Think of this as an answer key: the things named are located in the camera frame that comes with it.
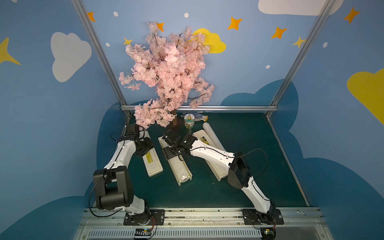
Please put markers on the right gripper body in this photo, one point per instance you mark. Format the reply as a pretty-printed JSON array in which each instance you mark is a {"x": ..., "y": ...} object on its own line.
[{"x": 171, "y": 143}]

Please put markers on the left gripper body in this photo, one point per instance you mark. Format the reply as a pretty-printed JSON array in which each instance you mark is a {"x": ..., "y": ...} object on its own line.
[{"x": 132, "y": 129}]

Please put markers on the dispenser lid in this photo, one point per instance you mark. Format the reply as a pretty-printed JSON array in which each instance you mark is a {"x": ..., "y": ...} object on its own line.
[{"x": 151, "y": 159}]

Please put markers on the plastic wrap roll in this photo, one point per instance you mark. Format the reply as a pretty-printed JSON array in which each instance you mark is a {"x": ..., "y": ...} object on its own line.
[
  {"x": 183, "y": 172},
  {"x": 212, "y": 135}
]

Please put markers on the dispenser base tray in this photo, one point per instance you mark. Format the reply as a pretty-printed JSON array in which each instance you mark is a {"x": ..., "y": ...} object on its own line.
[{"x": 172, "y": 161}]

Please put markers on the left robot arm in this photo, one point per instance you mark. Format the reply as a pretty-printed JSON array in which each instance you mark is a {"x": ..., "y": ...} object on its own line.
[{"x": 113, "y": 188}]

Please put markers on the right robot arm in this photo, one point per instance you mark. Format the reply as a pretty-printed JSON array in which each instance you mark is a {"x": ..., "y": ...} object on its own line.
[{"x": 239, "y": 174}]

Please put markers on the right white wrap dispenser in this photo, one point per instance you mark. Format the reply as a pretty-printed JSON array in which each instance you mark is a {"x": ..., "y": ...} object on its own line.
[{"x": 205, "y": 149}]

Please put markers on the green printed cup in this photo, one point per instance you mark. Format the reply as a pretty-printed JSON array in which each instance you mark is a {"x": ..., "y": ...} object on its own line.
[{"x": 189, "y": 120}]

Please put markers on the small plastic bottle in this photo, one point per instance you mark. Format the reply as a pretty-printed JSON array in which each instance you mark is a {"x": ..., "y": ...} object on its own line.
[{"x": 197, "y": 116}]

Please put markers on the pink cherry blossom tree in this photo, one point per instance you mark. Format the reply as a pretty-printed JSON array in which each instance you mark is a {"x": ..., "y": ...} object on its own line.
[{"x": 172, "y": 66}]

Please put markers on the left small circuit board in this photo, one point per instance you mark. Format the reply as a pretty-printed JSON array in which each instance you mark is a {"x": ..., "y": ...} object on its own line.
[{"x": 142, "y": 233}]

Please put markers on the small circuit board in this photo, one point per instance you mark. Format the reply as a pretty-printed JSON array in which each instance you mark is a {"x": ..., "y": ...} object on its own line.
[
  {"x": 268, "y": 234},
  {"x": 142, "y": 233}
]

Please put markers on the right small circuit board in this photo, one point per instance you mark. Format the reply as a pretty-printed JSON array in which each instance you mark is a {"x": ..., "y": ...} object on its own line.
[{"x": 268, "y": 234}]

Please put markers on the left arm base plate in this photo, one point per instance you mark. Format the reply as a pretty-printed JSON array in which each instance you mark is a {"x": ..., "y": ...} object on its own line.
[{"x": 148, "y": 218}]

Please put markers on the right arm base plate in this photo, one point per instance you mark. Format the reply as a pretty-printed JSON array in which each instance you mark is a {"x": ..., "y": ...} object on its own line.
[{"x": 253, "y": 217}]

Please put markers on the aluminium rail base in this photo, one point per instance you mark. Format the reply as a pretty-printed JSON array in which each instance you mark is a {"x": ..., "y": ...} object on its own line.
[{"x": 207, "y": 224}]

